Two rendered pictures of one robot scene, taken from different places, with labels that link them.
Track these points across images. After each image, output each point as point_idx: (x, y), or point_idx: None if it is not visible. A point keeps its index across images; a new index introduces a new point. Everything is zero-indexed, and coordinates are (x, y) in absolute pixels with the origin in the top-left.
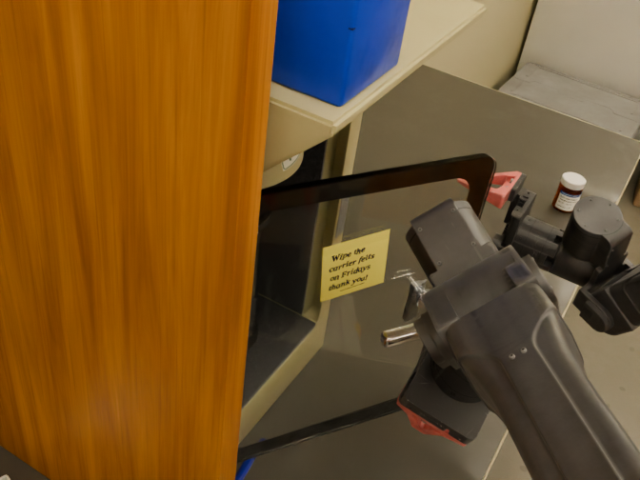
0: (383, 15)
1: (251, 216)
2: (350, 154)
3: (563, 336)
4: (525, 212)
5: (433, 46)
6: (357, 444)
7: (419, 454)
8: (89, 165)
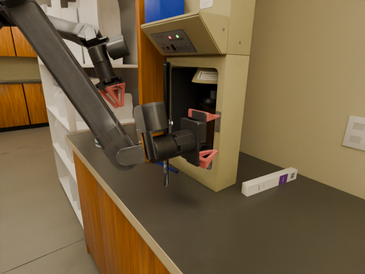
0: (151, 2)
1: (139, 43)
2: (219, 94)
3: (73, 22)
4: (184, 121)
5: (170, 18)
6: (165, 188)
7: (151, 199)
8: None
